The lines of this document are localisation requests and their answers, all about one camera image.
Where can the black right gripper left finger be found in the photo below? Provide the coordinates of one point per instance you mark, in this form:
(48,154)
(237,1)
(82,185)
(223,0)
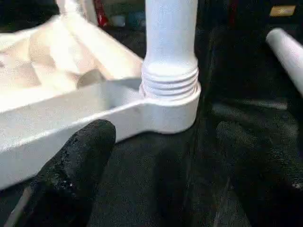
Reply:
(71,170)

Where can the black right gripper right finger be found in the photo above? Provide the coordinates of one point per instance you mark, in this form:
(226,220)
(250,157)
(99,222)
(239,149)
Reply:
(260,179)

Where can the white plastic table leg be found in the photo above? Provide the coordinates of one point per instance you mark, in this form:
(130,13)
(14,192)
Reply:
(288,59)
(91,13)
(170,47)

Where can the black work mat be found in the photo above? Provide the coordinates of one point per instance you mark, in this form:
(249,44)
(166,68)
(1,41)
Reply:
(165,177)

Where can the white plastic table top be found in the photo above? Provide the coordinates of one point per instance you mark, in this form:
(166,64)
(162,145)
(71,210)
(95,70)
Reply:
(59,113)

